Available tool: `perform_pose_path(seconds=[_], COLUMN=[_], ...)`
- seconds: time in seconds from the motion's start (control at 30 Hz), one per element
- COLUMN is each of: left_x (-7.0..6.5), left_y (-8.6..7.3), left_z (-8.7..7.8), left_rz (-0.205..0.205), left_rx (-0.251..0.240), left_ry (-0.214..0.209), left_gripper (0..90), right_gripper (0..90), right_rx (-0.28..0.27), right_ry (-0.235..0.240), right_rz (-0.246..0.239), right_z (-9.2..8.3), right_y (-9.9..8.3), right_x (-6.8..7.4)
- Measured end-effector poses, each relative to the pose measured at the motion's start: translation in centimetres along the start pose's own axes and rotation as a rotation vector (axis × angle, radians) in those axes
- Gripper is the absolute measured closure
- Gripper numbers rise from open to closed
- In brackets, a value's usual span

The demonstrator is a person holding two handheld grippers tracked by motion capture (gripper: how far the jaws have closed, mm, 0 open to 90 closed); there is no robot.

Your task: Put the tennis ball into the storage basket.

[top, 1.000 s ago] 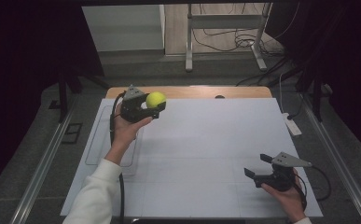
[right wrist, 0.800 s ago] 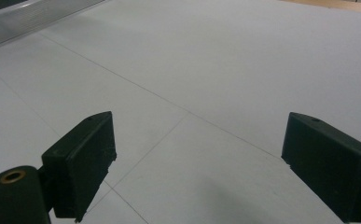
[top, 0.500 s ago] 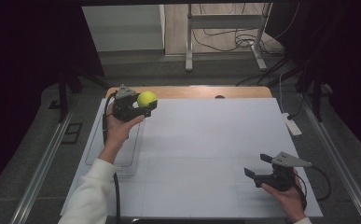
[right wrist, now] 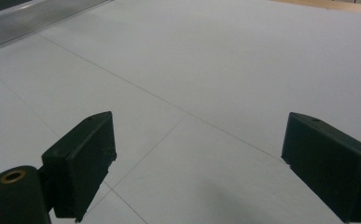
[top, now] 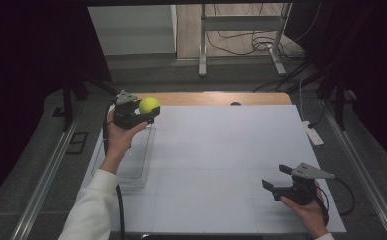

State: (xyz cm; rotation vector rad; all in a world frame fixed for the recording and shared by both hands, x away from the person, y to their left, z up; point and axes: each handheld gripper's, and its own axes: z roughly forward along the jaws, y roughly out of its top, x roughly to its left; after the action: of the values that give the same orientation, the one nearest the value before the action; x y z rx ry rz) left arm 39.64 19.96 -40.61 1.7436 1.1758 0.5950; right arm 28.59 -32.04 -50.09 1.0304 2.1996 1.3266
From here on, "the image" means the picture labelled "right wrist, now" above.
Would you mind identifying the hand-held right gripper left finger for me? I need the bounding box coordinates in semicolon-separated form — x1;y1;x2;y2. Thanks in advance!
41;110;118;223

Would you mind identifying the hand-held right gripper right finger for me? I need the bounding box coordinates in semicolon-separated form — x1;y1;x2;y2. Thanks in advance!
281;111;361;224

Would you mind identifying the clear plastic container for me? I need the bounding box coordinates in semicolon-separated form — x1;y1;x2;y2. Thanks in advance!
0;0;111;50

